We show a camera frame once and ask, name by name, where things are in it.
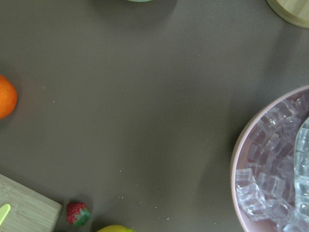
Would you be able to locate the orange mandarin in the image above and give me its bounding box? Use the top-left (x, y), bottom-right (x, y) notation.
top-left (0, 75), bottom-right (18, 119)

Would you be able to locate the red strawberry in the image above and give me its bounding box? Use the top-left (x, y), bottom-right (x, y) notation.
top-left (66, 202), bottom-right (91, 227)

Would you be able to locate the yellow lemon near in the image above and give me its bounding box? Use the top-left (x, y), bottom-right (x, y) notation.
top-left (97, 225), bottom-right (135, 232)

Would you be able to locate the yellow plastic knife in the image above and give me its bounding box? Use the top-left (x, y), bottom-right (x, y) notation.
top-left (0, 203), bottom-right (11, 225)

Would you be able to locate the wooden stand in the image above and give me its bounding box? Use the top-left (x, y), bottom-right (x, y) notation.
top-left (267, 0), bottom-right (309, 29)

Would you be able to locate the green bowl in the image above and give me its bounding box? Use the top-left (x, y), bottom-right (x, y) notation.
top-left (128, 0), bottom-right (152, 2)

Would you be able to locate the bamboo cutting board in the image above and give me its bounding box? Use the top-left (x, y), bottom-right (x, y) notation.
top-left (0, 175), bottom-right (62, 232)

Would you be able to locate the pink bowl with ice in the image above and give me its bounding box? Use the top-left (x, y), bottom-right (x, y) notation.
top-left (230, 86), bottom-right (309, 232)

